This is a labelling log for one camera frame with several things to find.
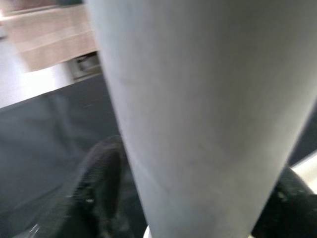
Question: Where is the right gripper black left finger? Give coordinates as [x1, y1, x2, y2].
[42, 135, 126, 238]

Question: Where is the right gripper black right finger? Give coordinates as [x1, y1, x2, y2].
[251, 165, 317, 238]

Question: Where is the white plastic table leg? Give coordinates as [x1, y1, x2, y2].
[85, 0, 317, 238]

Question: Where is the black tablecloth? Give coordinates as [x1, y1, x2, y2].
[0, 73, 317, 238]

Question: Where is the table with beige cloth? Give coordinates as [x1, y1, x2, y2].
[0, 4, 100, 72]

